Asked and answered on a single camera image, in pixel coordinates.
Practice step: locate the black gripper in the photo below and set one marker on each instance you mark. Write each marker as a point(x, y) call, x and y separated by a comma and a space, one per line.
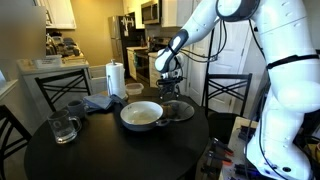
point(168, 85)

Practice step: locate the glass pot lid with knob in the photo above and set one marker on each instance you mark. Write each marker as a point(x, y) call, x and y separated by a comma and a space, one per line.
point(181, 111)

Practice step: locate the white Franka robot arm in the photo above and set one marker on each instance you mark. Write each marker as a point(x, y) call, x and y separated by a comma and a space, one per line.
point(290, 83)

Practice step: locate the grey pot with white interior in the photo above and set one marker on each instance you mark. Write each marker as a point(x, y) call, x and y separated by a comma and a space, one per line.
point(141, 116)

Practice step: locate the black kitchen stove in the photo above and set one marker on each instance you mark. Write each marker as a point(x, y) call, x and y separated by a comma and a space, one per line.
point(142, 66)

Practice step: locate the white paper towel roll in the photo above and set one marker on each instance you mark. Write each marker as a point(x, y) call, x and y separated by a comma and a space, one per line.
point(115, 80)

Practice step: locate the black cross-back chair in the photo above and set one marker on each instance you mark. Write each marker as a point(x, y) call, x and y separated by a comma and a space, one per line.
point(226, 96)
point(63, 88)
point(10, 140)

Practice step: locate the white panel door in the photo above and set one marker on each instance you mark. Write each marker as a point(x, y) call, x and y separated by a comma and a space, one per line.
point(230, 66)

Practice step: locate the black refrigerator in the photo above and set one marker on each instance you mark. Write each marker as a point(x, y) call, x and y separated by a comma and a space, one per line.
point(125, 40)

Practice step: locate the blue folded cloth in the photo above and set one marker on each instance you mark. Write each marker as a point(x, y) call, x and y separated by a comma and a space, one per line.
point(98, 101)

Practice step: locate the steel microwave oven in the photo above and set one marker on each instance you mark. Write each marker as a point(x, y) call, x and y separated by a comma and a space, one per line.
point(150, 12)

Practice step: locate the black electronics box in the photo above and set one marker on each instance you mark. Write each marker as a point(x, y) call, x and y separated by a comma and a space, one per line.
point(247, 133)

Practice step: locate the light wooden side table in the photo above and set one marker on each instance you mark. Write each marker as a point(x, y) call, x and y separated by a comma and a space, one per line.
point(238, 150)

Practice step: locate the grey ceramic mug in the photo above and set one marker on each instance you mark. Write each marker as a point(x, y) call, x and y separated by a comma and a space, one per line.
point(76, 109)

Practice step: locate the clear glass mug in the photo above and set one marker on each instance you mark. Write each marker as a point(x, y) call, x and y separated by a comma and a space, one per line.
point(63, 128)

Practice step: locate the countertop kitchen appliances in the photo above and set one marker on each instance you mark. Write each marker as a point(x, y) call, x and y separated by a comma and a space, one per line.
point(61, 46)

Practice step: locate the white counter island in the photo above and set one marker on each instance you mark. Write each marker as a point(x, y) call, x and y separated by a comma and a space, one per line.
point(33, 80)

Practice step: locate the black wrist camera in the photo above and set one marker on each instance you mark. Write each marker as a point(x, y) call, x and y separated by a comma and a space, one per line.
point(175, 79)

